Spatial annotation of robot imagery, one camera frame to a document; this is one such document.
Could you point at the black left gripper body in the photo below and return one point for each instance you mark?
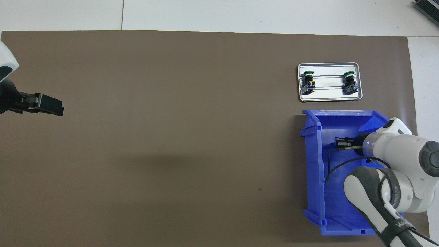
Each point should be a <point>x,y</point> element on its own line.
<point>8,99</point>

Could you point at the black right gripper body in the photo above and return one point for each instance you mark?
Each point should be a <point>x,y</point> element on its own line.
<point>360,144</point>

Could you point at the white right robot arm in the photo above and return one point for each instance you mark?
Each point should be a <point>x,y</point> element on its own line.
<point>394,144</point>

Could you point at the blue plastic storage bin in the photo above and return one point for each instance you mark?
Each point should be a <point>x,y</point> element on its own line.
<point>313,164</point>

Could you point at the silver metal tray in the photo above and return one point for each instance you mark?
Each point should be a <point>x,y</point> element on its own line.
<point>329,97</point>

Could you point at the brown table mat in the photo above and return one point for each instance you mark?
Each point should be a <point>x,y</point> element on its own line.
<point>205,103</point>

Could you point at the grey ribbed device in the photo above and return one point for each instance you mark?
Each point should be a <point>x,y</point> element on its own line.
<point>428,8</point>

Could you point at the green push button switch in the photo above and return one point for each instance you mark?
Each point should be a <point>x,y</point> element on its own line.
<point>308,82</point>
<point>349,84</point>

